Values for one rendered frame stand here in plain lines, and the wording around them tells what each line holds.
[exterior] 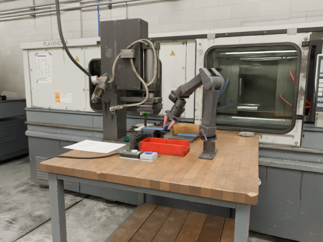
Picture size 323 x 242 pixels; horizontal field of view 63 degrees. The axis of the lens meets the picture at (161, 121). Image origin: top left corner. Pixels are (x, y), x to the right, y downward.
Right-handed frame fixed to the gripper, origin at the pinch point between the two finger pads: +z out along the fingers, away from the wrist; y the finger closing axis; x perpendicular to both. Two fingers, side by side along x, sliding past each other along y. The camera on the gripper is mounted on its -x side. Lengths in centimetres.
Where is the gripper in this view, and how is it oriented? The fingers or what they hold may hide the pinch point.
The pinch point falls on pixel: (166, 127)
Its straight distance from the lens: 161.6
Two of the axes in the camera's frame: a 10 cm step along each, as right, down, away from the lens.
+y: -8.0, -5.4, 2.6
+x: -3.5, 0.7, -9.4
